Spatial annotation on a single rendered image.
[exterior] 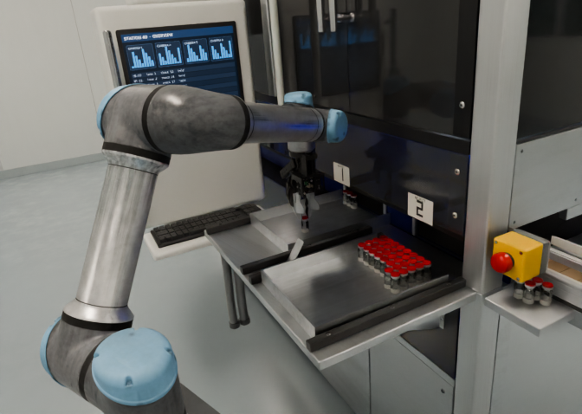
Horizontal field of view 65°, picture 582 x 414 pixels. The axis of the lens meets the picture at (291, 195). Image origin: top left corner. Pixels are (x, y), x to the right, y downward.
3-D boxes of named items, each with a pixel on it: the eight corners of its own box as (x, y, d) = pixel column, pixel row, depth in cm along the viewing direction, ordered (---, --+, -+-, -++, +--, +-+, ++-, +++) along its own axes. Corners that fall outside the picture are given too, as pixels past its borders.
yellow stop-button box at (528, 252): (514, 258, 96) (517, 227, 94) (546, 273, 90) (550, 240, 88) (488, 268, 93) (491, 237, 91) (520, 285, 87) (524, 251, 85)
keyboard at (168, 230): (255, 206, 177) (254, 200, 176) (269, 218, 165) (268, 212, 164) (150, 233, 161) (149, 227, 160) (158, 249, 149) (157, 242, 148)
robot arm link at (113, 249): (74, 417, 69) (155, 72, 73) (24, 380, 78) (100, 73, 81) (138, 400, 79) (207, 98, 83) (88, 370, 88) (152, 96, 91)
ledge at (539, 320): (527, 284, 104) (527, 277, 103) (584, 313, 93) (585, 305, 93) (483, 305, 98) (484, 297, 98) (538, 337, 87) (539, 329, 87)
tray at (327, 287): (376, 244, 124) (376, 233, 123) (447, 287, 102) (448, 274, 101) (261, 282, 110) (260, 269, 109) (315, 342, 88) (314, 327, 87)
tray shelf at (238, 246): (333, 199, 162) (333, 194, 161) (501, 288, 103) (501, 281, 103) (203, 235, 143) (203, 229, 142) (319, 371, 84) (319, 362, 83)
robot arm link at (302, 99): (275, 95, 117) (294, 89, 124) (279, 137, 121) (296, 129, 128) (300, 95, 113) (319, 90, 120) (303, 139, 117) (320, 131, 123)
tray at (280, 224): (341, 198, 157) (341, 189, 156) (390, 223, 135) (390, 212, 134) (250, 223, 143) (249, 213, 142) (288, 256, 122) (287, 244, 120)
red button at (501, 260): (500, 263, 92) (501, 246, 90) (517, 272, 89) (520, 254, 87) (487, 269, 90) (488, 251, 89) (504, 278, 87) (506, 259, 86)
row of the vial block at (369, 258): (363, 257, 118) (363, 241, 116) (410, 288, 102) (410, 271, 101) (356, 259, 117) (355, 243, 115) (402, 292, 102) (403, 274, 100)
